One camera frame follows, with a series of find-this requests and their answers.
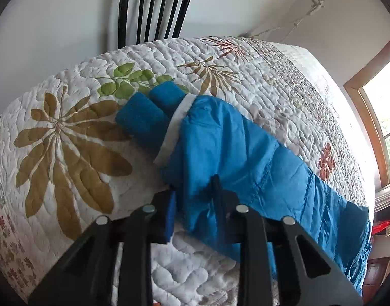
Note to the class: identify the black slatted headboard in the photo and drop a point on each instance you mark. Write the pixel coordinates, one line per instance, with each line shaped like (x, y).
(161, 6)

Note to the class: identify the wooden framed window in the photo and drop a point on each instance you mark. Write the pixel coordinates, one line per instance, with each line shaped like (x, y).
(378, 108)

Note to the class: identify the floral quilted bedspread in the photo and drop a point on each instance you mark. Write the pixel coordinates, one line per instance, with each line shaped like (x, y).
(86, 165)

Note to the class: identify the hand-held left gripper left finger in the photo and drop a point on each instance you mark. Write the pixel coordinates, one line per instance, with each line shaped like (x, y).
(170, 216)

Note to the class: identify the red hanging item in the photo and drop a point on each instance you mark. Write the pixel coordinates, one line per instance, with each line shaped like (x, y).
(382, 228)

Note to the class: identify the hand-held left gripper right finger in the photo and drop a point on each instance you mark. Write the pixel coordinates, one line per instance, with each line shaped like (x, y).
(221, 204)

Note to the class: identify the blue padded jacket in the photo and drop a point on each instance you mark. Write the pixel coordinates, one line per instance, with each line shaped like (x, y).
(230, 140)

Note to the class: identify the brown wooden furniture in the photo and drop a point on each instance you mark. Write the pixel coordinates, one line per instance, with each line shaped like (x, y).
(377, 275)

